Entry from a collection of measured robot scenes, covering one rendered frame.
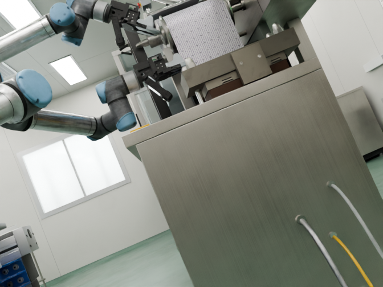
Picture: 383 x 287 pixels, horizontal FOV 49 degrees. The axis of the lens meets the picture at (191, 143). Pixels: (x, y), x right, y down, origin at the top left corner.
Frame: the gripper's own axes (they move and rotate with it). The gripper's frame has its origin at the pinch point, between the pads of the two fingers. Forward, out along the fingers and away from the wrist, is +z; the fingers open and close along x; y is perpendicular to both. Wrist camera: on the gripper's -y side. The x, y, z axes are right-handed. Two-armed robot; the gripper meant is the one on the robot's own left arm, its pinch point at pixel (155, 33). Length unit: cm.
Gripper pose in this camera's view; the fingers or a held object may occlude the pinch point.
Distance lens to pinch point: 168.0
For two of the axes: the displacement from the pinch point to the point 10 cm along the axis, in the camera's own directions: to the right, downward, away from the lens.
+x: -0.5, 1.0, 9.9
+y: 2.9, -9.5, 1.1
